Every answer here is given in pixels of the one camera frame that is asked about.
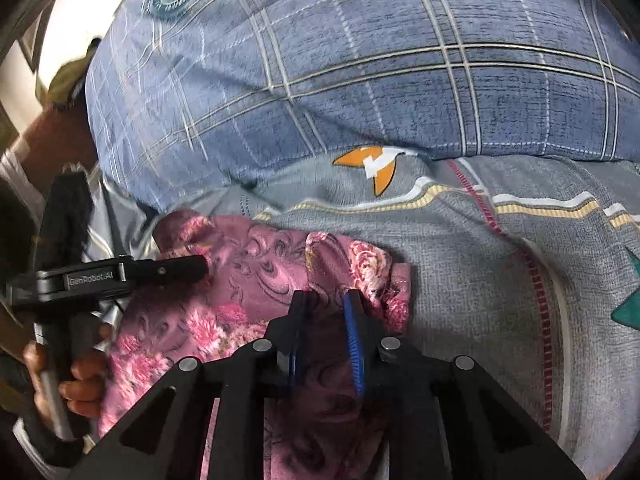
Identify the olive green cloth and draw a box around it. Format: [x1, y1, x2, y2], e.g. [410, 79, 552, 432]
[47, 37, 104, 109]

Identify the blue plaid pillow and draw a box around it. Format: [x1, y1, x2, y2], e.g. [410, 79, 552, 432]
[85, 0, 640, 207]

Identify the grey printed bedsheet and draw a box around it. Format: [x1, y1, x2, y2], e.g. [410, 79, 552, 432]
[210, 147, 640, 480]

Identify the pink floral garment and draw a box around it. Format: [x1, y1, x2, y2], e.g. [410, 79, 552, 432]
[97, 210, 414, 480]

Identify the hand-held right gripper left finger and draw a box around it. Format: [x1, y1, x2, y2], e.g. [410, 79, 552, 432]
[65, 290, 309, 480]

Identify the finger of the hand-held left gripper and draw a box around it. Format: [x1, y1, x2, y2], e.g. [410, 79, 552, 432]
[131, 254, 211, 288]

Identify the brown wooden board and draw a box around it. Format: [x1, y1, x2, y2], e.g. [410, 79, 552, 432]
[10, 105, 98, 186]

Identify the person's left hand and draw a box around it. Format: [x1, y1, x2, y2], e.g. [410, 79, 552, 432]
[22, 324, 115, 432]

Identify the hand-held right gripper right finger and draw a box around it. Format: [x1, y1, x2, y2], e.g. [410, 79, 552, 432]
[341, 290, 589, 480]

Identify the silver grey cloth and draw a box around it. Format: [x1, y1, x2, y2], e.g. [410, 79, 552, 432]
[87, 170, 162, 352]

